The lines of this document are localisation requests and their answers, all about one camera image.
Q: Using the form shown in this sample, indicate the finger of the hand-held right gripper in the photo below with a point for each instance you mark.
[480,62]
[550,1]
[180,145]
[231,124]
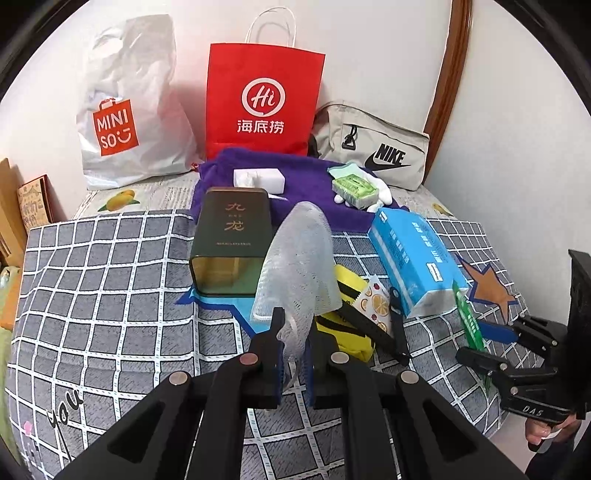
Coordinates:
[480,362]
[498,333]

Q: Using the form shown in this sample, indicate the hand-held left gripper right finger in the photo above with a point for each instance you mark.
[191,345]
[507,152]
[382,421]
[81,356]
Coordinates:
[310,387]

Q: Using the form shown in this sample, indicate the person's right hand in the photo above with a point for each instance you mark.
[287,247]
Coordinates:
[540,434]

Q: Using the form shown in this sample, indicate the patterned pink book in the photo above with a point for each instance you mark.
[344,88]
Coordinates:
[36,201]

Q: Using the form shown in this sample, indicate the white tissue block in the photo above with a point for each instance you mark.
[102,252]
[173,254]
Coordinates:
[268,181]

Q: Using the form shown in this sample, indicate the white fruit print sachet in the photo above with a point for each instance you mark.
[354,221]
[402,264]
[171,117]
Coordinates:
[375,302]

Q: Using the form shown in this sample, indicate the grey waist bag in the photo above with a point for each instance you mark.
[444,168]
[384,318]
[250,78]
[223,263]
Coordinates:
[383,147]

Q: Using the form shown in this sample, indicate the light green tissue packet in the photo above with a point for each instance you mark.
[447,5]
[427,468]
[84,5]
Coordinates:
[354,190]

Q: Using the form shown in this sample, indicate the dark green tin box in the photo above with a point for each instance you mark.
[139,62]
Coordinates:
[231,235]

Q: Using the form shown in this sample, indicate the yellow pouch with black stripes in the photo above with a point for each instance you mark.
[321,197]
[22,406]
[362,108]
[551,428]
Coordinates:
[344,334]

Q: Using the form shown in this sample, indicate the red paper shopping bag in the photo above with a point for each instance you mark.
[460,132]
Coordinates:
[263,92]

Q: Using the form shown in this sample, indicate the wooden bed headboard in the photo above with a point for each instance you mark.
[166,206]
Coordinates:
[9,217]

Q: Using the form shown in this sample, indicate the grey checked cloth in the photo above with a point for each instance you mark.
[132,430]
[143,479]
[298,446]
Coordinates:
[115,300]

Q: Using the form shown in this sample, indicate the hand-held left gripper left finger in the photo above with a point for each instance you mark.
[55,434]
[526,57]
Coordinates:
[278,385]

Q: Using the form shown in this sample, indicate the white glove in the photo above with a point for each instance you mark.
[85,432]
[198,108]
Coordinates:
[382,191]

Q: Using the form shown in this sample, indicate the white plastic shopping bag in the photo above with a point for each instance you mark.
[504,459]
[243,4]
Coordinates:
[134,106]

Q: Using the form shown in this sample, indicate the mango print tablecloth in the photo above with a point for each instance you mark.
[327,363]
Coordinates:
[161,198]

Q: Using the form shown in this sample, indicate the blue tissue pack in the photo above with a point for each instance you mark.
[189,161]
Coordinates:
[415,258]

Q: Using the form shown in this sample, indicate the white mesh bath sponge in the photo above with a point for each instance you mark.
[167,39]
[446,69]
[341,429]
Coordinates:
[300,267]

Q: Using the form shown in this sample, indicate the dark green packet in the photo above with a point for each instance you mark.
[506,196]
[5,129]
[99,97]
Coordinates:
[468,318]

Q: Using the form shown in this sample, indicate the brown wooden door frame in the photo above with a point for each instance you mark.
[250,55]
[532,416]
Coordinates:
[455,83]

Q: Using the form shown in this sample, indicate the wooden nightstand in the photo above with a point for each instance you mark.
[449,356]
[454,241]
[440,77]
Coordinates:
[8,304]

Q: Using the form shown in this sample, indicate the purple towel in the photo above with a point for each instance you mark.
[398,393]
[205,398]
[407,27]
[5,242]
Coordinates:
[304,180]

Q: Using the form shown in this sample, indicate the person's right forearm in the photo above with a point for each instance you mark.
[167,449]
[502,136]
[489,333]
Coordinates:
[565,461]

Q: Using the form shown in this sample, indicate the black plain band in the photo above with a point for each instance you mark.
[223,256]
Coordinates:
[399,323]

